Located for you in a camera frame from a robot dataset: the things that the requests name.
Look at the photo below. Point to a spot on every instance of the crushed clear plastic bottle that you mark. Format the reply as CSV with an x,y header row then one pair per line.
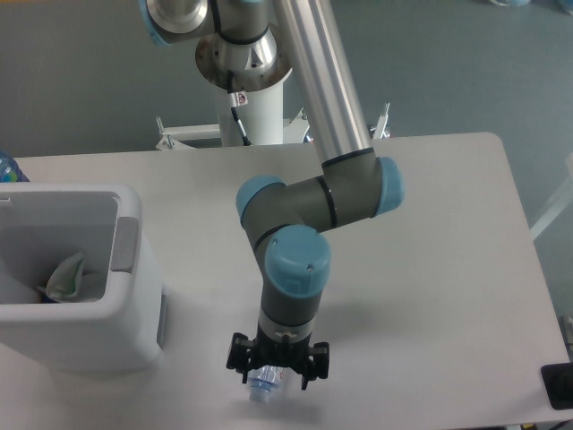
x,y
265,382

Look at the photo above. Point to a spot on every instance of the white plastic trash can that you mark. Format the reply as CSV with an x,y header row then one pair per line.
x,y
42,225

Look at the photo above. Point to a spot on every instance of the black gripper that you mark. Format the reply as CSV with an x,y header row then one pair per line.
x,y
312,363

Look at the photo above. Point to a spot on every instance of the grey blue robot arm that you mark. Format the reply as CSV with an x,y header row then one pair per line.
x,y
245,46

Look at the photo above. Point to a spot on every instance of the black device at right edge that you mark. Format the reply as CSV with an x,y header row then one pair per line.
x,y
557,380

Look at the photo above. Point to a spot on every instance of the white frame at right edge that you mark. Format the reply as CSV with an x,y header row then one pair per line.
x,y
559,201

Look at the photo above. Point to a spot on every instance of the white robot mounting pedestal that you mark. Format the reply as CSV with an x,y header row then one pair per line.
x,y
254,118

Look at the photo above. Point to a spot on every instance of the water bottle at left edge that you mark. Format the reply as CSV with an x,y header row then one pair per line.
x,y
10,171

